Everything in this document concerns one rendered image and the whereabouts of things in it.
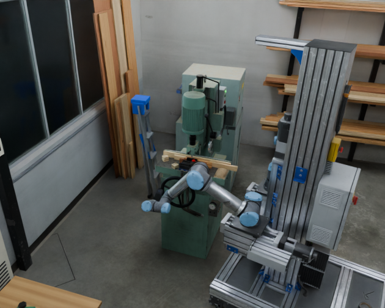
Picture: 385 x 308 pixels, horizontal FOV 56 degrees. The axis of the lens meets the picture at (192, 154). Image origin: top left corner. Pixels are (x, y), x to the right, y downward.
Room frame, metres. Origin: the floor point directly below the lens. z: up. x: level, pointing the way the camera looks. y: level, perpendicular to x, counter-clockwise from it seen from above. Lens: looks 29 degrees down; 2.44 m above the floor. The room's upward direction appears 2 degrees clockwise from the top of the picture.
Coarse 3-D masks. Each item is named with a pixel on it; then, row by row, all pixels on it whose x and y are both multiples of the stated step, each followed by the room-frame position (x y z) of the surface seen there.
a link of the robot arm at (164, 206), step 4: (160, 200) 2.08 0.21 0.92; (164, 200) 2.07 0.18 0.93; (168, 200) 2.09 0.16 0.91; (156, 204) 2.03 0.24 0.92; (160, 204) 2.03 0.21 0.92; (164, 204) 2.03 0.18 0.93; (168, 204) 2.03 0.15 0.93; (156, 208) 2.01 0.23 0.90; (160, 208) 2.01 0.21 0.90; (164, 208) 2.00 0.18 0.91; (168, 208) 2.01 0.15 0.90; (160, 212) 2.01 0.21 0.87; (164, 212) 2.00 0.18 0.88; (168, 212) 2.00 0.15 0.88
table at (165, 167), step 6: (162, 162) 2.65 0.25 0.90; (168, 162) 2.66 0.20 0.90; (174, 162) 2.66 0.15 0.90; (156, 168) 2.59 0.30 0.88; (162, 168) 2.58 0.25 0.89; (168, 168) 2.56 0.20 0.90; (216, 168) 2.59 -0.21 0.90; (174, 174) 2.54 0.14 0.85; (210, 174) 2.49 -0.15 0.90; (228, 174) 2.53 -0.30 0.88; (216, 180) 2.44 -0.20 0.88; (222, 180) 2.42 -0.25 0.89
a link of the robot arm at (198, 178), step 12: (192, 168) 2.01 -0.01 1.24; (204, 168) 2.01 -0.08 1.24; (192, 180) 1.91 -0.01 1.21; (204, 180) 1.92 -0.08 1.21; (216, 192) 1.90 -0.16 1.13; (228, 192) 1.92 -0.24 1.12; (228, 204) 1.87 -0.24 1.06; (240, 204) 1.87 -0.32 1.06; (252, 204) 1.91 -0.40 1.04; (240, 216) 1.83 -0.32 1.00; (252, 216) 1.81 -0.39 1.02
